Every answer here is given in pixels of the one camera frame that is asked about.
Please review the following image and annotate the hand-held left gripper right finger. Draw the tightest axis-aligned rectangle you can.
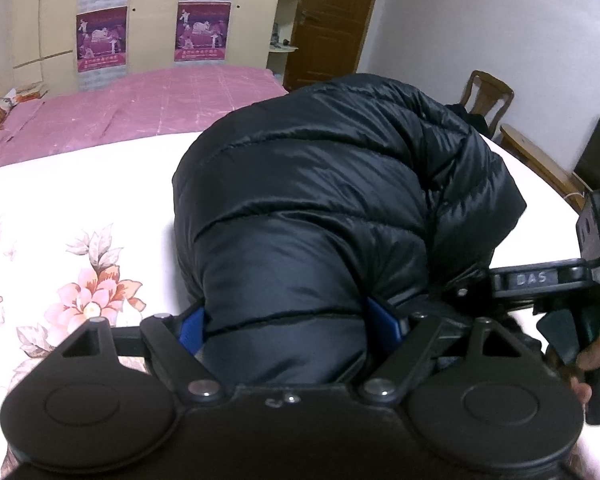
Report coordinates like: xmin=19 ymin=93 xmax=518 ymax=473
xmin=357 ymin=296 xmax=527 ymax=407

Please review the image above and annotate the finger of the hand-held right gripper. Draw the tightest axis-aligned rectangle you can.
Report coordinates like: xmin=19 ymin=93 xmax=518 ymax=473
xmin=442 ymin=257 xmax=600 ymax=311

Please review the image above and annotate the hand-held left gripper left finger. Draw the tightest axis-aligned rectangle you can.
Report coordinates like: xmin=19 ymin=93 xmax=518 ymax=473
xmin=61 ymin=306 xmax=227 ymax=404

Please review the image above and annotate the black puffer jacket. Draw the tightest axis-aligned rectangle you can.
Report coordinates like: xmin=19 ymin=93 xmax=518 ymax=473
xmin=171 ymin=73 xmax=528 ymax=388

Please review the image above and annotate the person's right hand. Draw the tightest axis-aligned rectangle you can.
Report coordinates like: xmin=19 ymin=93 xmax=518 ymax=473
xmin=569 ymin=329 xmax=600 ymax=413

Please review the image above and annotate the wooden bench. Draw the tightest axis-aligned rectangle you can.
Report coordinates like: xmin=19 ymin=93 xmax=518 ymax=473
xmin=499 ymin=124 xmax=588 ymax=213

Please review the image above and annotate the white floral blanket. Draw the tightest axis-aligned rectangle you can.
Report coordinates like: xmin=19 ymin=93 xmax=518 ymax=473
xmin=0 ymin=127 xmax=600 ymax=480

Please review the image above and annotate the wooden chair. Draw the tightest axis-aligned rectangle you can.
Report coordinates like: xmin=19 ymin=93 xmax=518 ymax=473
xmin=459 ymin=70 xmax=516 ymax=133

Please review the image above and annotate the pink bed sheet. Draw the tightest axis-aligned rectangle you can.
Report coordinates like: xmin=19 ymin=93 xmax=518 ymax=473
xmin=0 ymin=64 xmax=291 ymax=173

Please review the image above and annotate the brown wooden door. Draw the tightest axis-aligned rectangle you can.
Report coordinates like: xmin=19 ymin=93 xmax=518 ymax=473
xmin=282 ymin=0 xmax=387 ymax=93

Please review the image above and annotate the cream corner shelf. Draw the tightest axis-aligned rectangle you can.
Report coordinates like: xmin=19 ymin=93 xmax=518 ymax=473
xmin=266 ymin=0 xmax=308 ymax=86

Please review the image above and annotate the cream wardrobe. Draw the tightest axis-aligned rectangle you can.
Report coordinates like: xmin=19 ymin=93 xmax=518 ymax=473
xmin=7 ymin=0 xmax=288 ymax=93

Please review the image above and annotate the purple wall poster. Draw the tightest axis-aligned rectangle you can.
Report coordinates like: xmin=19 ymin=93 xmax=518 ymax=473
xmin=75 ymin=6 xmax=129 ymax=73
xmin=174 ymin=1 xmax=232 ymax=63

